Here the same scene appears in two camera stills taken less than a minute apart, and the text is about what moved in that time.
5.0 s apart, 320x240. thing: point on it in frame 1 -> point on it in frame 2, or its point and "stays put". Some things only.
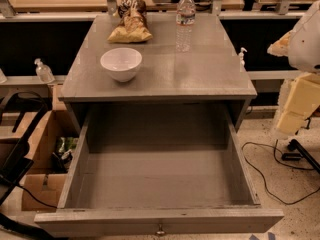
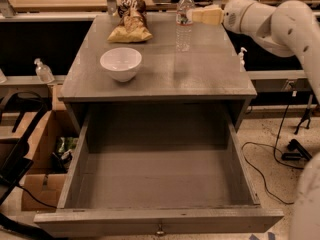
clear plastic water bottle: x=185 y=20 stays put
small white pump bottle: x=242 y=61 stays put
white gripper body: x=306 y=45 -> x=232 y=17
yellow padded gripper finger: x=280 y=47 -> x=208 y=15
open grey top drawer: x=157 y=170 stays put
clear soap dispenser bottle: x=44 y=73 stays put
